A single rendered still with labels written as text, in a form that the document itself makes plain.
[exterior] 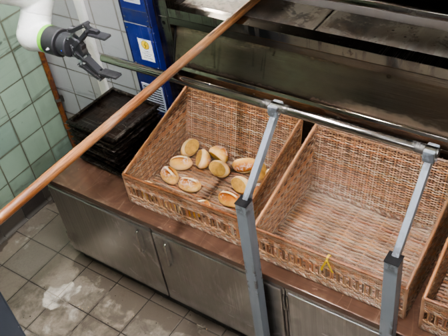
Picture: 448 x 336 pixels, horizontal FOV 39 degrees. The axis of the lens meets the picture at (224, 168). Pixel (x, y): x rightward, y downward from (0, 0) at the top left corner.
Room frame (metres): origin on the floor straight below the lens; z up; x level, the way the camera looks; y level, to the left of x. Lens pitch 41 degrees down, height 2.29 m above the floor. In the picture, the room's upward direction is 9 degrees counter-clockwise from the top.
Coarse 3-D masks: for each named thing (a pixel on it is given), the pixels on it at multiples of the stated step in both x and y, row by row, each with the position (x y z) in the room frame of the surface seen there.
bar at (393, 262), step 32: (128, 64) 1.91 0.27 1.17; (224, 96) 1.65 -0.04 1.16; (256, 96) 1.59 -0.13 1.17; (352, 128) 1.37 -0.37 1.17; (256, 160) 1.45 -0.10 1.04; (416, 192) 1.17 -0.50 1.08; (256, 256) 1.36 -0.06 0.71; (256, 288) 1.35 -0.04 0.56; (384, 288) 1.06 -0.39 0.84; (256, 320) 1.36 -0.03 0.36; (384, 320) 1.05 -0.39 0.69
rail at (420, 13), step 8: (336, 0) 1.64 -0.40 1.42; (344, 0) 1.63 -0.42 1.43; (352, 0) 1.61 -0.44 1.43; (360, 0) 1.60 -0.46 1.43; (368, 0) 1.59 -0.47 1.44; (376, 0) 1.58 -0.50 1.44; (376, 8) 1.56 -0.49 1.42; (384, 8) 1.55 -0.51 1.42; (392, 8) 1.54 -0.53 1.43; (400, 8) 1.52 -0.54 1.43; (408, 8) 1.51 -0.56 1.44; (416, 8) 1.50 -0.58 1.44; (424, 16) 1.48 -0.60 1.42; (432, 16) 1.46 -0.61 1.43; (440, 16) 1.45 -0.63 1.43
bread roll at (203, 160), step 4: (200, 152) 2.01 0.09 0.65; (204, 152) 2.00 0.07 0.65; (200, 156) 1.99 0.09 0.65; (204, 156) 1.98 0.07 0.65; (208, 156) 1.99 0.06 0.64; (196, 160) 2.00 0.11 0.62; (200, 160) 1.96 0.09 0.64; (204, 160) 1.96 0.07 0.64; (208, 160) 1.97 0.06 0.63; (196, 164) 1.97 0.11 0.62; (200, 164) 1.95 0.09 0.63; (204, 164) 1.95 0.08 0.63; (208, 164) 1.96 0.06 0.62; (200, 168) 1.95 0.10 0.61; (204, 168) 1.95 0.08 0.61
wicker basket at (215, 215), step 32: (160, 128) 2.05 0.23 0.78; (192, 128) 2.16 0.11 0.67; (224, 128) 2.06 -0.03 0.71; (256, 128) 1.97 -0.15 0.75; (288, 128) 1.89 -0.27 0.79; (160, 160) 2.02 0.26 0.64; (192, 160) 2.04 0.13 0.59; (288, 160) 1.77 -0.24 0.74; (128, 192) 1.85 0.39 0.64; (160, 192) 1.74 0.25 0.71; (256, 192) 1.60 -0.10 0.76; (192, 224) 1.66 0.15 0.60
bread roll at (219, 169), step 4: (216, 160) 1.94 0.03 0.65; (212, 164) 1.93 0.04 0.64; (216, 164) 1.92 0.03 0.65; (220, 164) 1.91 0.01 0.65; (224, 164) 1.91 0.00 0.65; (212, 168) 1.92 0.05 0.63; (216, 168) 1.91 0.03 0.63; (220, 168) 1.90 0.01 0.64; (224, 168) 1.89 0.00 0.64; (228, 168) 1.90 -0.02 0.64; (212, 172) 1.91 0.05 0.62; (216, 172) 1.90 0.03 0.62; (220, 172) 1.89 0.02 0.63; (224, 172) 1.88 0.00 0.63; (228, 172) 1.88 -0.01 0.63; (216, 176) 1.90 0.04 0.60; (220, 176) 1.88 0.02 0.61; (224, 176) 1.88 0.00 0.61
